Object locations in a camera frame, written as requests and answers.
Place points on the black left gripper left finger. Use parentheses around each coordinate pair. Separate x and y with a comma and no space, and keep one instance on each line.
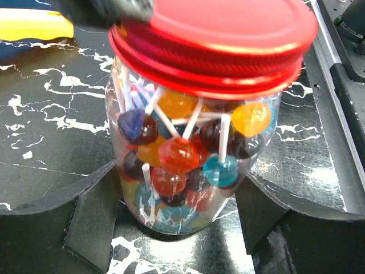
(67,231)

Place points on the yellow plastic scoop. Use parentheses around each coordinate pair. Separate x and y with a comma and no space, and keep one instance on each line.
(18,24)

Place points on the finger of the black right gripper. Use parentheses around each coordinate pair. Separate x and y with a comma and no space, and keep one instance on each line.
(105,13)

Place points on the red jar lid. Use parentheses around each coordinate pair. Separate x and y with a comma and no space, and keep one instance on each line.
(230,50)

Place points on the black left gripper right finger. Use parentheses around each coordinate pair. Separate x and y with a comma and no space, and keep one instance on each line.
(286,233)

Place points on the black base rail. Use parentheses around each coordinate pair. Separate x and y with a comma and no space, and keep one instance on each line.
(336,72)

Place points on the clear plastic jar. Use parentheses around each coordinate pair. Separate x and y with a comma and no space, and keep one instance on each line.
(180,156)

